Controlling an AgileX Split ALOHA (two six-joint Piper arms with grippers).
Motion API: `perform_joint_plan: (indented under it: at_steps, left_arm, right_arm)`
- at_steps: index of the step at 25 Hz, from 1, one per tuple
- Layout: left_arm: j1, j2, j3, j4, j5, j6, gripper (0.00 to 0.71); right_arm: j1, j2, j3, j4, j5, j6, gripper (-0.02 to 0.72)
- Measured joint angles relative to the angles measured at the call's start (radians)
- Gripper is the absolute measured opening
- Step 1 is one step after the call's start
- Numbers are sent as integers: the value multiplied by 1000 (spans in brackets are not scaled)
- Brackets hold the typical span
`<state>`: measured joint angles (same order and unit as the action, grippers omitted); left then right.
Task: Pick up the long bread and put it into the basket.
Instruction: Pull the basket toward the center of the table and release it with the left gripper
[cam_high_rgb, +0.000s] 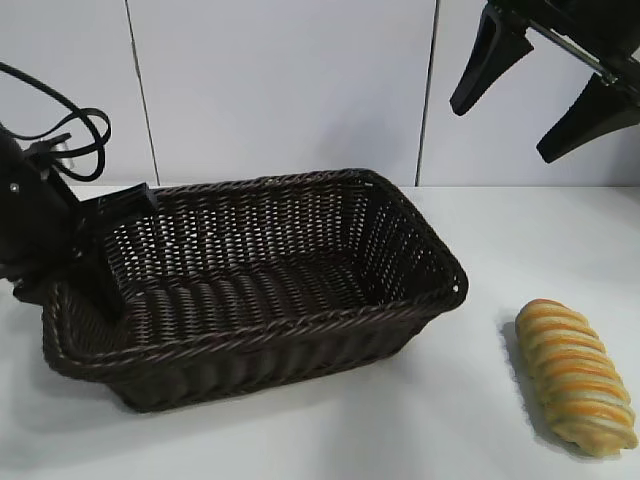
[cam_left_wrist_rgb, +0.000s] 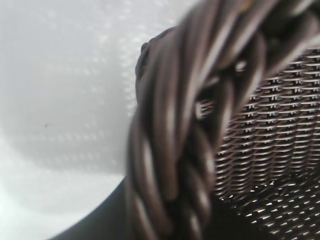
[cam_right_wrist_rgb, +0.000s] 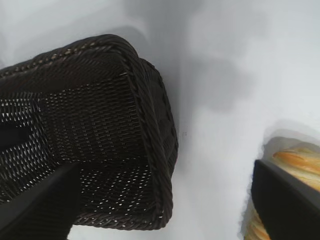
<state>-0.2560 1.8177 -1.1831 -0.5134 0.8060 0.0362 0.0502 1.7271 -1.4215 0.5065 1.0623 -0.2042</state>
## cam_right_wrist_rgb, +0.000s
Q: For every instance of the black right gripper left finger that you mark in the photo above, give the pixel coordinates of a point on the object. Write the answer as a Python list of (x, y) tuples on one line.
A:
[(37, 215)]

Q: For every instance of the long striped bread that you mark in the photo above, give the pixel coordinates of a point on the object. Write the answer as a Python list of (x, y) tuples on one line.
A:
[(295, 160)]

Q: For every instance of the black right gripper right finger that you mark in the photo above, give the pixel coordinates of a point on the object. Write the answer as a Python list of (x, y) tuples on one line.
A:
[(290, 210)]

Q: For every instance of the dark brown woven basket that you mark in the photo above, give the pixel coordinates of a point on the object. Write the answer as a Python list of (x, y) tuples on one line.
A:
[(100, 112)]

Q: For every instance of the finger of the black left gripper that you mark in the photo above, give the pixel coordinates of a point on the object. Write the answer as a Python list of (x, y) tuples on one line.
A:
[(12, 137)]

